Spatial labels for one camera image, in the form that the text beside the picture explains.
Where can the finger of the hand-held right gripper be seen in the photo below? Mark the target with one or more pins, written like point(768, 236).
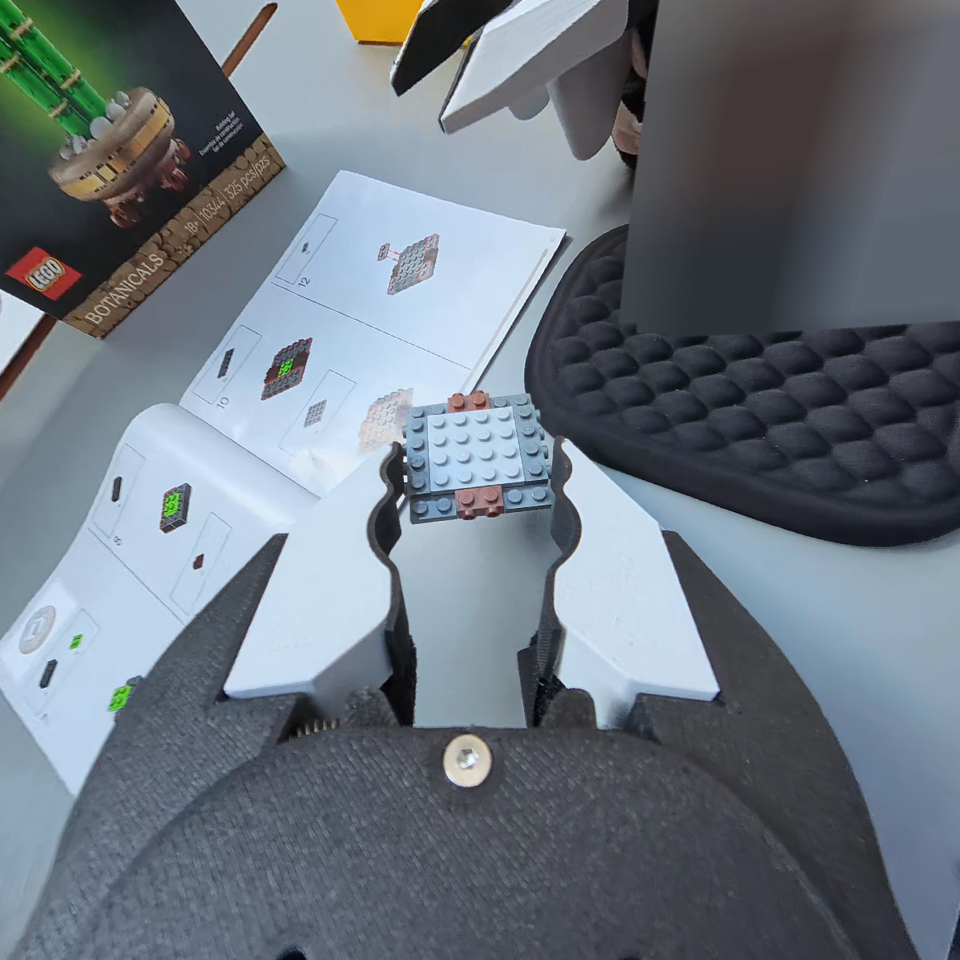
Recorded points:
point(442, 45)
point(540, 52)

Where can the bamboo brick set box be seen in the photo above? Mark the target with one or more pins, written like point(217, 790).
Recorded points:
point(112, 187)

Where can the white stand base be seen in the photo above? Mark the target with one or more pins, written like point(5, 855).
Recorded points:
point(19, 337)

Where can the black padded wrist rest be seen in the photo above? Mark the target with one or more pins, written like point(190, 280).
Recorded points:
point(750, 435)

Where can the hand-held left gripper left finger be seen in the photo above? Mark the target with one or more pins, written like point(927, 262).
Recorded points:
point(322, 600)

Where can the grey brick assembly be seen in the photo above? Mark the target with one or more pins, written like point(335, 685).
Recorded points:
point(476, 450)

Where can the yellow plastic parts bin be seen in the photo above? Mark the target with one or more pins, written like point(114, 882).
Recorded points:
point(375, 19)

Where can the brick instruction booklet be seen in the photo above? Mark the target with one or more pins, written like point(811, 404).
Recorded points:
point(450, 285)

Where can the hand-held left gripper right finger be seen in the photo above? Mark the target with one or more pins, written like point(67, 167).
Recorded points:
point(637, 600)

